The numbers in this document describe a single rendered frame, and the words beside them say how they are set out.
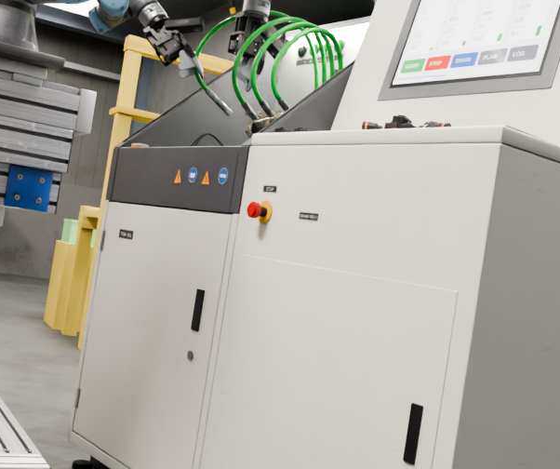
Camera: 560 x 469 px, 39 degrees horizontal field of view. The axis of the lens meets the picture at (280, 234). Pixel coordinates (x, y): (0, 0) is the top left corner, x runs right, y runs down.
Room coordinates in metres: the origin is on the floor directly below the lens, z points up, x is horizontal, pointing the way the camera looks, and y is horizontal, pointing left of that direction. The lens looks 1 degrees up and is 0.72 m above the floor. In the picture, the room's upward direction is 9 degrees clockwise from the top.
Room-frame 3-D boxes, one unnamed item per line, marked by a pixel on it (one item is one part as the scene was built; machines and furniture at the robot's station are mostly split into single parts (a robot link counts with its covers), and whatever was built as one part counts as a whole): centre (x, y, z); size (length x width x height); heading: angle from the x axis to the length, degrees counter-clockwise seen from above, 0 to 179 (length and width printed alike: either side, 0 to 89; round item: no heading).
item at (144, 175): (2.13, 0.30, 0.87); 0.62 x 0.04 x 0.16; 38
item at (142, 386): (2.12, 0.31, 0.44); 0.65 x 0.02 x 0.68; 38
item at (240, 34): (2.23, 0.17, 1.30); 0.09 x 0.08 x 0.12; 128
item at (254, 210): (1.75, 0.06, 0.80); 0.05 x 0.04 x 0.05; 38
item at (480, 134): (1.64, -0.20, 0.96); 0.70 x 0.22 x 0.03; 38
